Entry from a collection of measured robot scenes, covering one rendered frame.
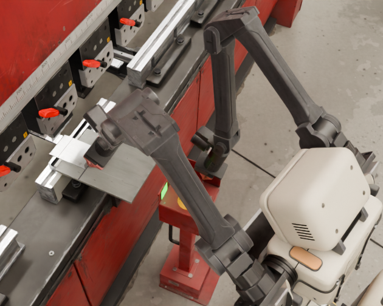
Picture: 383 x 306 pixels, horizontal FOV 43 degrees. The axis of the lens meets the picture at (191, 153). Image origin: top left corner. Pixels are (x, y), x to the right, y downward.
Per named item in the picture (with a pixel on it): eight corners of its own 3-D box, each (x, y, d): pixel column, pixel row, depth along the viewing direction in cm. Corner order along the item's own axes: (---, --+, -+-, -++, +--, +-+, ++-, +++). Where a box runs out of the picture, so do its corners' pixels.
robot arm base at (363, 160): (355, 184, 122) (377, 155, 128) (338, 159, 120) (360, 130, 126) (330, 187, 129) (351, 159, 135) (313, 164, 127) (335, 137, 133)
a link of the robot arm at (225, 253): (239, 284, 103) (257, 267, 104) (211, 249, 101) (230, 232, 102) (224, 273, 112) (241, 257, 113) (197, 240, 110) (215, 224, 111)
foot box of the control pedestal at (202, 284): (207, 307, 224) (208, 298, 214) (158, 286, 229) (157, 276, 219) (222, 269, 235) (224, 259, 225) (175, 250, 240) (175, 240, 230)
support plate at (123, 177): (131, 204, 141) (131, 202, 140) (55, 171, 147) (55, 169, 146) (159, 159, 151) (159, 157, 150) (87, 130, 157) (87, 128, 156)
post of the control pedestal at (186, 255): (188, 272, 221) (193, 214, 177) (178, 268, 222) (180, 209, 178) (193, 262, 224) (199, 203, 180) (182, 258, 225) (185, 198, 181)
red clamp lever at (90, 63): (91, 62, 129) (108, 62, 138) (78, 57, 130) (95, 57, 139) (89, 68, 129) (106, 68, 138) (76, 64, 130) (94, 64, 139)
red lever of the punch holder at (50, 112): (47, 112, 118) (69, 109, 127) (33, 107, 119) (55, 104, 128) (45, 119, 118) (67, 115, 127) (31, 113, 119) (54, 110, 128)
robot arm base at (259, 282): (259, 316, 101) (290, 274, 107) (237, 288, 100) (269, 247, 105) (236, 311, 109) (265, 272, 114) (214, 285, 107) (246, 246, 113)
